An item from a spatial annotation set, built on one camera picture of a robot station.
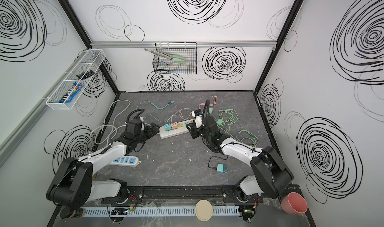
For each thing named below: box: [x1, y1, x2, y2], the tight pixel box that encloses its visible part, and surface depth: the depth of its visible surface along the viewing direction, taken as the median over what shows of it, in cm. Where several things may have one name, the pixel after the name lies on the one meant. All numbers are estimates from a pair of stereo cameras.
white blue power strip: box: [109, 155, 141, 167], surface depth 84 cm
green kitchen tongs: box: [144, 48, 186, 62], surface depth 94 cm
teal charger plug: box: [164, 123, 172, 132], surface depth 93 cm
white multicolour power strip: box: [159, 119, 194, 140], surface depth 96 cm
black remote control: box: [75, 69, 95, 80], surface depth 82 cm
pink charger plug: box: [171, 122, 178, 130], surface depth 94 cm
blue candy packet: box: [58, 83, 83, 103], surface depth 72 cm
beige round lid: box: [195, 199, 213, 222], surface depth 66 cm
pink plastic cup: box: [281, 192, 308, 215], surface depth 63 cm
